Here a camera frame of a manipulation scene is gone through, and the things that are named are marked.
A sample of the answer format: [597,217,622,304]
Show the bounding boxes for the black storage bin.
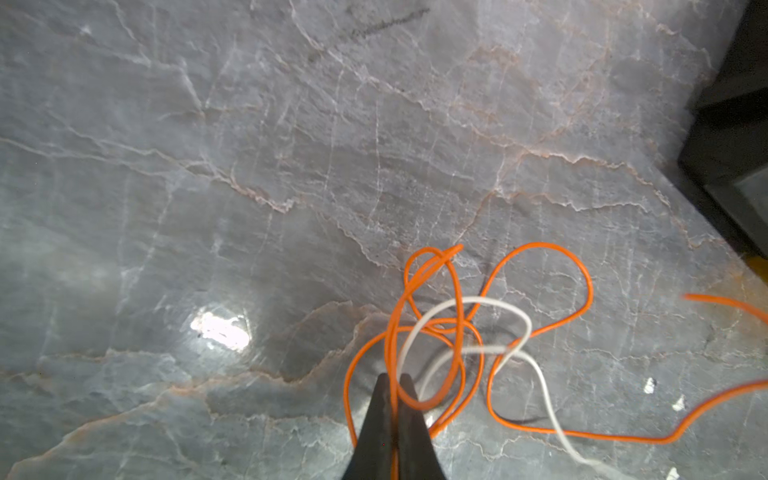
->
[678,1,767,257]

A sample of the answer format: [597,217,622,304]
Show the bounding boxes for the yellow storage bin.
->
[743,255,768,284]

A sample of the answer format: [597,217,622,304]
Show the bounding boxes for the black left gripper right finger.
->
[397,399,446,480]

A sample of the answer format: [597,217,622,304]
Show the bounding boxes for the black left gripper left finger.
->
[341,373,394,480]

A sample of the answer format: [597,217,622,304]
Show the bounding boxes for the orange cable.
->
[683,292,768,325]
[343,242,768,480]

